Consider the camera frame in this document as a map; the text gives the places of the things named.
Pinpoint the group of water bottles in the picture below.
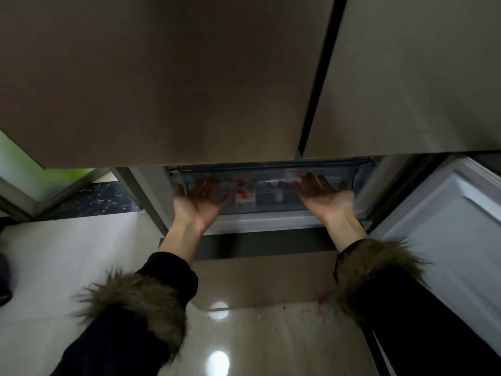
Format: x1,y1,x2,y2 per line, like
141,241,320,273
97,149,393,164
187,172,345,211

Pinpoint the green object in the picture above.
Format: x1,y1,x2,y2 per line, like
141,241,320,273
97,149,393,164
0,131,96,181

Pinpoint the white fridge door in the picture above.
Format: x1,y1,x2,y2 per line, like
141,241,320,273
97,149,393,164
369,154,501,346

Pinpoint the clear plastic fridge drawer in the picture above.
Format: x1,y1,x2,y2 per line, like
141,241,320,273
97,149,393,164
166,162,373,217

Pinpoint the person's left hand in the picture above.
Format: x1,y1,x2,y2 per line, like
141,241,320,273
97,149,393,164
172,177,232,236

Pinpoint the person's right forearm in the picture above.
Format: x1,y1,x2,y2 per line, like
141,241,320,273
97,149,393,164
324,214,501,376

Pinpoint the person's left forearm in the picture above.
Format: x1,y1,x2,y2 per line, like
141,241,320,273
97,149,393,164
51,222,201,376

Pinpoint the brown refrigerator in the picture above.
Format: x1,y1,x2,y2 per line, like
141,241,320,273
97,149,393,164
0,0,501,347

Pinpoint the black trash bin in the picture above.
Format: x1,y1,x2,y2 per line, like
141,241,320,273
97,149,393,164
0,252,13,307

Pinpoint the frosted glass door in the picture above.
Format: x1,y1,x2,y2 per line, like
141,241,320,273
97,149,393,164
0,128,112,219

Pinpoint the person's right hand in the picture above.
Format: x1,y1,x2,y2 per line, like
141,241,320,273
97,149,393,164
295,172,355,228

